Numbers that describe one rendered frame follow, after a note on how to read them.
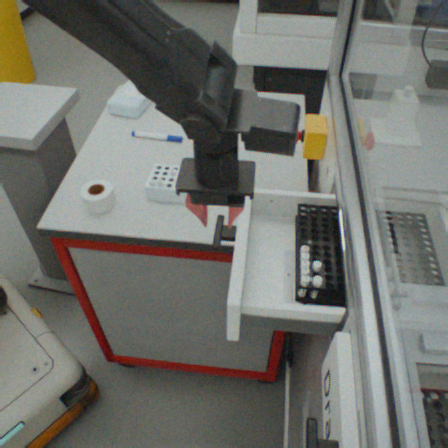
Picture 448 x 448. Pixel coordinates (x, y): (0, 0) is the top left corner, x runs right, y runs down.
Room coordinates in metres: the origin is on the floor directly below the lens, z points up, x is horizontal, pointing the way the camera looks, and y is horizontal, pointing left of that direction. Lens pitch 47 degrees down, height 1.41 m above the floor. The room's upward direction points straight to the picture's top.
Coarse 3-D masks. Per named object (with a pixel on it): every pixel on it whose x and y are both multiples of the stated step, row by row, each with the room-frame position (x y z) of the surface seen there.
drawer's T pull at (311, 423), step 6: (306, 420) 0.16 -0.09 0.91; (312, 420) 0.16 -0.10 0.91; (306, 426) 0.15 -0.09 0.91; (312, 426) 0.15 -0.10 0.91; (306, 432) 0.15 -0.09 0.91; (312, 432) 0.14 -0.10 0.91; (306, 438) 0.14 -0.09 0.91; (312, 438) 0.14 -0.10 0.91; (306, 444) 0.13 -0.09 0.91; (312, 444) 0.13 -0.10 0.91; (318, 444) 0.13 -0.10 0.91; (324, 444) 0.13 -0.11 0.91; (330, 444) 0.13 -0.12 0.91; (336, 444) 0.13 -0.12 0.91
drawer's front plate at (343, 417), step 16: (336, 336) 0.26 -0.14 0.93; (336, 352) 0.24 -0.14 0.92; (336, 368) 0.22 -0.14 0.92; (352, 368) 0.21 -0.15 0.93; (336, 384) 0.20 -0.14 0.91; (352, 384) 0.19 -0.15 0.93; (336, 400) 0.18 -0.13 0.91; (352, 400) 0.17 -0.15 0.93; (336, 416) 0.17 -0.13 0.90; (352, 416) 0.16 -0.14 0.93; (336, 432) 0.15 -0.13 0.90; (352, 432) 0.14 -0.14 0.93
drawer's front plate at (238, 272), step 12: (240, 216) 0.47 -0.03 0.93; (240, 228) 0.44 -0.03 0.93; (240, 240) 0.42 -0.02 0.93; (240, 252) 0.39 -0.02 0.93; (240, 264) 0.37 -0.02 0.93; (240, 276) 0.35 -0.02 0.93; (240, 288) 0.33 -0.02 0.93; (228, 300) 0.31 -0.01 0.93; (240, 300) 0.32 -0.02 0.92; (228, 312) 0.31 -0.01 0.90; (228, 324) 0.31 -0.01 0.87; (228, 336) 0.31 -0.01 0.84
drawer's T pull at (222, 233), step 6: (222, 216) 0.48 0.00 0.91; (222, 222) 0.47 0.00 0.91; (216, 228) 0.46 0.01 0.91; (222, 228) 0.46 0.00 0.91; (234, 228) 0.46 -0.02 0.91; (216, 234) 0.44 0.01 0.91; (222, 234) 0.45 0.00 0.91; (228, 234) 0.45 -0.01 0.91; (234, 234) 0.45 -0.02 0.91; (216, 240) 0.43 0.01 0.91; (222, 240) 0.44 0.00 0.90; (228, 240) 0.44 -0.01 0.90; (234, 240) 0.44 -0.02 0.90; (216, 246) 0.42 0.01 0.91
